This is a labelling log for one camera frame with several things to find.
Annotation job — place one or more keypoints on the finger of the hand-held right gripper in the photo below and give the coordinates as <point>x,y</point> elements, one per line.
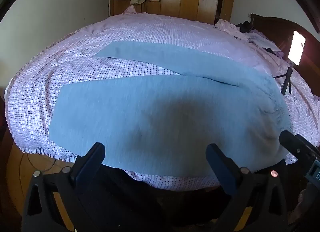
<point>296,145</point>

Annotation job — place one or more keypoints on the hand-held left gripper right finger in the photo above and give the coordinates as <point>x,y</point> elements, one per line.
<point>216,158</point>

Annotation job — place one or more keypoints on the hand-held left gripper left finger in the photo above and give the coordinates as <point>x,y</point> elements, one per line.
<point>96,155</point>

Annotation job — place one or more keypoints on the light blue pants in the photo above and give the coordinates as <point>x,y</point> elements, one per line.
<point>150,112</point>

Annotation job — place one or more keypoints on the person's right hand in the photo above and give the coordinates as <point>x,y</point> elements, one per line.
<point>306,202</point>

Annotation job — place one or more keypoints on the person's dark trousers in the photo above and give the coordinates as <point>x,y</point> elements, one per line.
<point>155,209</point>

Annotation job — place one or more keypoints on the lit phone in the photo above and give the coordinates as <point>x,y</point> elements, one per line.
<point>297,47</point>

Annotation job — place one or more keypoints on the dark wooden headboard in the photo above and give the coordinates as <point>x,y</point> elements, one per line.
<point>272,24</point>

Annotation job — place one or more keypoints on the dark clothing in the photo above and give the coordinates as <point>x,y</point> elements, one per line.
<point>243,26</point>

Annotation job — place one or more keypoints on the bed with checked sheet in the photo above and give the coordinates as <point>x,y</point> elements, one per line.
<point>150,32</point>

